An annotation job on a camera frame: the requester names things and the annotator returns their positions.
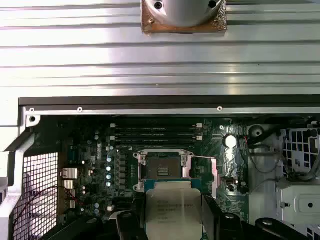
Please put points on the silver-topped CPU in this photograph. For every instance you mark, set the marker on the silver-topped CPU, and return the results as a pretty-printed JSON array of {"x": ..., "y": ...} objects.
[{"x": 172, "y": 207}]

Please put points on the metal disk bay cage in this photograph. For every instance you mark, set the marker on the metal disk bay cage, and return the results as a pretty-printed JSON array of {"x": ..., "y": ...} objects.
[{"x": 300, "y": 200}]

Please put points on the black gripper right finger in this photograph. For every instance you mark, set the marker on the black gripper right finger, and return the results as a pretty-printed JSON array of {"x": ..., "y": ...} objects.
[{"x": 215, "y": 225}]

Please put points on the brown square base plate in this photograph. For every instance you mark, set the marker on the brown square base plate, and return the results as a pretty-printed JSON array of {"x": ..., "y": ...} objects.
[{"x": 160, "y": 29}]

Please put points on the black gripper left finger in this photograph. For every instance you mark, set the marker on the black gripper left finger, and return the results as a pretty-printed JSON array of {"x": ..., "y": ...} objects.
[{"x": 130, "y": 227}]

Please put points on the CPU socket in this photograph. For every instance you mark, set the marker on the CPU socket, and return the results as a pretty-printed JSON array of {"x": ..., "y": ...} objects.
[{"x": 162, "y": 166}]

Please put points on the black PC case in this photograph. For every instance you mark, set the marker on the black PC case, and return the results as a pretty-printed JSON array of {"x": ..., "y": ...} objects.
[{"x": 150, "y": 101}]

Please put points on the metal socket cover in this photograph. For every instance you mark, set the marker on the metal socket cover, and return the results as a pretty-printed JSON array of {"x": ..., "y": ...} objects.
[{"x": 216, "y": 172}]

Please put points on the green motherboard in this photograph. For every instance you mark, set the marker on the green motherboard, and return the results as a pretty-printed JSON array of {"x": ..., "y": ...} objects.
[{"x": 207, "y": 143}]

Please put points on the RAM slot black clips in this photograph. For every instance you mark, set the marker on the RAM slot black clips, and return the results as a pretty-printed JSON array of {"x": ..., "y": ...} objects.
[
  {"x": 155, "y": 144},
  {"x": 155, "y": 133}
]

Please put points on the silver coin battery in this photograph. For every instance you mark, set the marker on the silver coin battery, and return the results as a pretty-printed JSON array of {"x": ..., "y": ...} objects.
[{"x": 230, "y": 141}]

